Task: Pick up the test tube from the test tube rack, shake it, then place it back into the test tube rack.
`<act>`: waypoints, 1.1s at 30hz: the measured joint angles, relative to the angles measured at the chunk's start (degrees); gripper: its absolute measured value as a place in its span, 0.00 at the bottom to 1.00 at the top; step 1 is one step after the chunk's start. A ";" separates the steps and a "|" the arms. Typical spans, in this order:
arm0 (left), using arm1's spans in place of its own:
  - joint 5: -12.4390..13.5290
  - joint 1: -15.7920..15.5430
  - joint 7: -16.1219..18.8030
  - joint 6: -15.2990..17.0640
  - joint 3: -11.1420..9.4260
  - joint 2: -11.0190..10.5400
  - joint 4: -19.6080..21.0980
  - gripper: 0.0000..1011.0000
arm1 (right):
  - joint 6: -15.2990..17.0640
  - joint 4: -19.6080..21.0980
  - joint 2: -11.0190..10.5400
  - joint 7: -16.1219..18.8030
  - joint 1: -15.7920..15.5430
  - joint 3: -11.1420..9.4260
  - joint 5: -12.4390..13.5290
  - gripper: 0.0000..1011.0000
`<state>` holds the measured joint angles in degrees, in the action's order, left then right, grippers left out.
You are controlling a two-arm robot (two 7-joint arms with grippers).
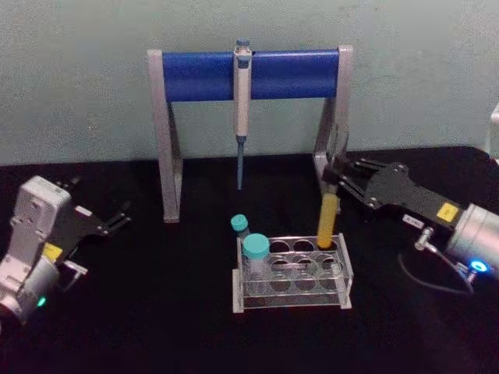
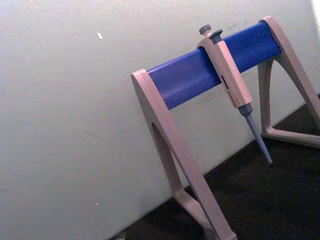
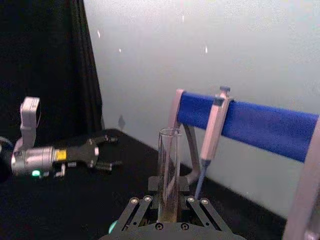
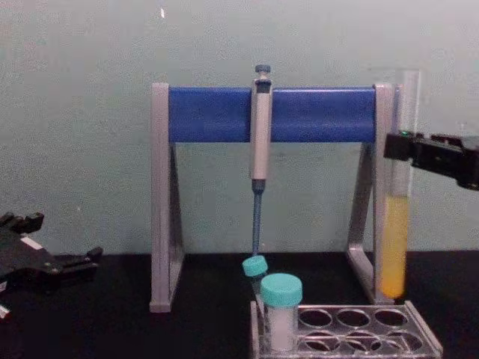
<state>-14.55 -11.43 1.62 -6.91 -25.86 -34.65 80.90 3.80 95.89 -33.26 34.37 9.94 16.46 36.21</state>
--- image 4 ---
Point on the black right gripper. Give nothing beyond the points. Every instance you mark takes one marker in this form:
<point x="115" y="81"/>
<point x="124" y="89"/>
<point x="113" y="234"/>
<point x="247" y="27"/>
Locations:
<point x="449" y="157"/>

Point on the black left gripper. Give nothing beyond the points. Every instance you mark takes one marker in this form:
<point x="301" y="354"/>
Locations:
<point x="26" y="261"/>

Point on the glass tube with yellow liquid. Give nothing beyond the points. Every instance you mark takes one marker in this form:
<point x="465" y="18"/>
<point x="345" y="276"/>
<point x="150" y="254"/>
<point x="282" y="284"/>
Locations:
<point x="393" y="243"/>

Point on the black table cloth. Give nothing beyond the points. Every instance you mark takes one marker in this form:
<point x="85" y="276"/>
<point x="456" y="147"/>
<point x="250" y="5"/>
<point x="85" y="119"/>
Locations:
<point x="112" y="329"/>

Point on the grey pipette with blue tip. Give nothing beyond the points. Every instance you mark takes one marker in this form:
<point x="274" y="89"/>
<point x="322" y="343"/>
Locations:
<point x="260" y="149"/>

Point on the grey stand with blue bar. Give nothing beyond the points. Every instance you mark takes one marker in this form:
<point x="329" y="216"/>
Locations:
<point x="224" y="114"/>

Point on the small teal-capped vial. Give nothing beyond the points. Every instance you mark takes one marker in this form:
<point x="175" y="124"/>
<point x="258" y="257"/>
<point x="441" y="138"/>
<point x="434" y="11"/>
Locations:
<point x="254" y="266"/>

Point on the large teal-capped clear vial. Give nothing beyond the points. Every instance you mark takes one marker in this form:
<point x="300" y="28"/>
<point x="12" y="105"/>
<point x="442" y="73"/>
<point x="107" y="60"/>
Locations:
<point x="280" y="299"/>

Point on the grey tube rack with holes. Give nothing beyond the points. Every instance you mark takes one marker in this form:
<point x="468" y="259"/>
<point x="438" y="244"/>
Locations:
<point x="355" y="338"/>

